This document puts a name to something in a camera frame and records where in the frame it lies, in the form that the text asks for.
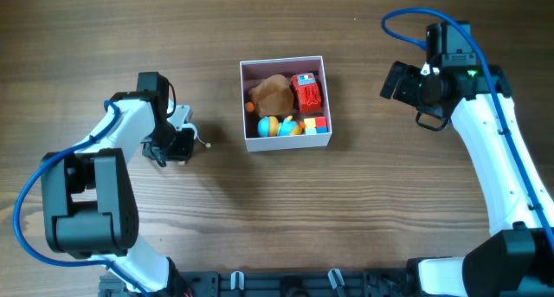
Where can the white square cardboard box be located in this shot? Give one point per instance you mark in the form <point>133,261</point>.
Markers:
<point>254,72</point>

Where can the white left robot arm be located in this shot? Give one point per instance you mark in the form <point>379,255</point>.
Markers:
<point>89,208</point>

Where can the orange duck toy blue shirt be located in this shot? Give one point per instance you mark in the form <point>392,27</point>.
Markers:
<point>270,126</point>

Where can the colourful two-by-two puzzle cube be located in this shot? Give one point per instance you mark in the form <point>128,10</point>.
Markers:
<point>315,125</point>

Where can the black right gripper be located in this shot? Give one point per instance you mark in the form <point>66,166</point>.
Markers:
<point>408,74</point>

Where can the red toy fire truck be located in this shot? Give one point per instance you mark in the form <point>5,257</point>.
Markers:
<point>307,92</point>

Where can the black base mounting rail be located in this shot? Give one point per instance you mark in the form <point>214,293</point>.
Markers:
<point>335,282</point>

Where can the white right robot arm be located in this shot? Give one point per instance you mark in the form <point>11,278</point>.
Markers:
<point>517,259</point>

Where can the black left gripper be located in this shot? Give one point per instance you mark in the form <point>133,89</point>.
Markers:
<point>182,153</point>

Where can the brown plush toy with carrot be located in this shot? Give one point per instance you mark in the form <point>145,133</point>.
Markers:
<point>273,97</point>

